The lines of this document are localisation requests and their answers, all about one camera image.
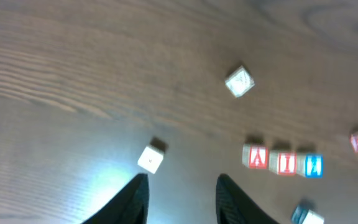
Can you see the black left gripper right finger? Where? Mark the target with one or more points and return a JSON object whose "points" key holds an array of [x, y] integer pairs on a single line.
{"points": [[234, 206]]}

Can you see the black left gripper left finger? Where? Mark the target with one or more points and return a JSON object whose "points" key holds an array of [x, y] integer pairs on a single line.
{"points": [[129, 206]]}

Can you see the red letter A block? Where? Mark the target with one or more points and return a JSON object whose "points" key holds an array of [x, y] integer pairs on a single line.
{"points": [[255, 156]]}

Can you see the red letter I block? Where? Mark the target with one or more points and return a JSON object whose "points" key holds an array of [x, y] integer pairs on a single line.
{"points": [[282, 163]]}

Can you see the blue number 2 block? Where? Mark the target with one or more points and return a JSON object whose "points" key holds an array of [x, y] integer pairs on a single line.
{"points": [[310, 165]]}

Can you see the white block blue edge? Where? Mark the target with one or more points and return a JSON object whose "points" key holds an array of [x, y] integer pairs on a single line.
{"points": [[303, 215]]}

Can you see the white block green side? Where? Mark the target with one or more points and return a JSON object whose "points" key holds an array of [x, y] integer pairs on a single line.
{"points": [[239, 82]]}

